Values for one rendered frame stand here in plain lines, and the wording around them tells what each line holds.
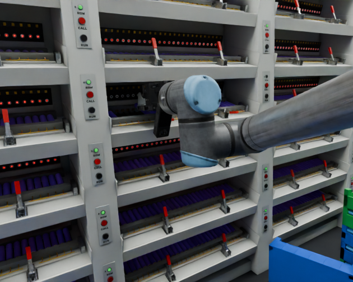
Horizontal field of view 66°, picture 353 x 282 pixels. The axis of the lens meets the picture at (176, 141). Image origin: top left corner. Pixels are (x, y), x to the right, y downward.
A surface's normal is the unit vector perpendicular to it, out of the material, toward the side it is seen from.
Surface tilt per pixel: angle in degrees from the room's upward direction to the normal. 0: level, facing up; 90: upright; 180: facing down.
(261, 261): 90
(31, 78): 106
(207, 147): 87
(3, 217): 16
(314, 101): 77
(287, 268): 90
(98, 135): 90
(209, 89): 81
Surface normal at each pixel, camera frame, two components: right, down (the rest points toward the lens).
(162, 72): 0.51, 0.40
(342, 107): -0.82, 0.45
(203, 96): 0.50, -0.03
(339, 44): -0.86, 0.14
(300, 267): -0.69, 0.17
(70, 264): 0.09, -0.91
